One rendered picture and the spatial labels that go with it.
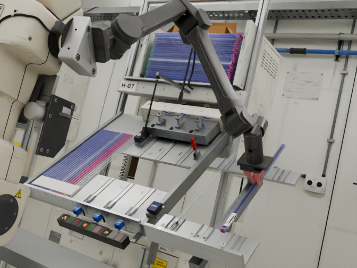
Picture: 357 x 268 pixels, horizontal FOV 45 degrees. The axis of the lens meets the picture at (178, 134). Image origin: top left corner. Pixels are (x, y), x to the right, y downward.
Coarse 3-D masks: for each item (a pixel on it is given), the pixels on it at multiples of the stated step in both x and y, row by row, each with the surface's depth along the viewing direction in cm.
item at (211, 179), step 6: (234, 156) 168; (228, 162) 164; (222, 168) 161; (216, 174) 158; (210, 180) 155; (204, 186) 152; (198, 192) 150; (192, 198) 147; (198, 198) 148; (192, 204) 145; (186, 210) 143; (180, 216) 140
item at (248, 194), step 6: (282, 144) 160; (282, 150) 158; (276, 156) 154; (264, 174) 146; (252, 186) 141; (246, 192) 138; (252, 192) 139; (246, 198) 136; (240, 204) 134; (234, 210) 132; (240, 210) 132
